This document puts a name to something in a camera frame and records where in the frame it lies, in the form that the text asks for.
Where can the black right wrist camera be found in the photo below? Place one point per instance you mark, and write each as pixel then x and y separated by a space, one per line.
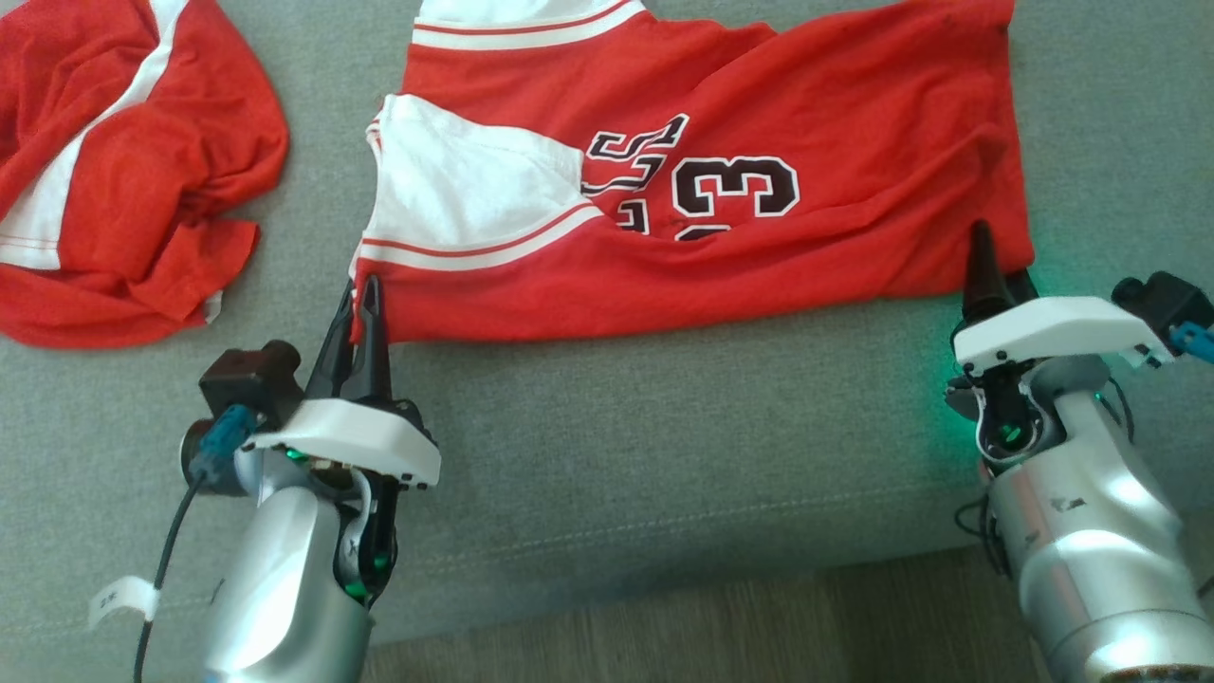
pixel 1162 299

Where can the red shorts with white stripe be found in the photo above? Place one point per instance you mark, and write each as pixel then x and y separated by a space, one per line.
pixel 142 171

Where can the red number 23 jersey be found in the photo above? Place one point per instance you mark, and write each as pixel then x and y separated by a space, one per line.
pixel 759 270

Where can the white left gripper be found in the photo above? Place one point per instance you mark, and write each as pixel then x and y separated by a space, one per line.
pixel 360 436

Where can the grey fabric sofa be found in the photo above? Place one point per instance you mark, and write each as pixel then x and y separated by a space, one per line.
pixel 664 427

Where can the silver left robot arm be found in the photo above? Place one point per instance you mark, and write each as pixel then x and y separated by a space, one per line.
pixel 275 588

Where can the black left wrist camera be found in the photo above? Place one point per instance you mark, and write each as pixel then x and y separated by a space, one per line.
pixel 247 379

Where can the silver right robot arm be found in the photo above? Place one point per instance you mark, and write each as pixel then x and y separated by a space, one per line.
pixel 1091 550

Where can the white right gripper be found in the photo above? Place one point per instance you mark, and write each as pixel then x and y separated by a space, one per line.
pixel 1062 332

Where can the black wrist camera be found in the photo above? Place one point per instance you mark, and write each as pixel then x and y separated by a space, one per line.
pixel 1162 299
pixel 247 379

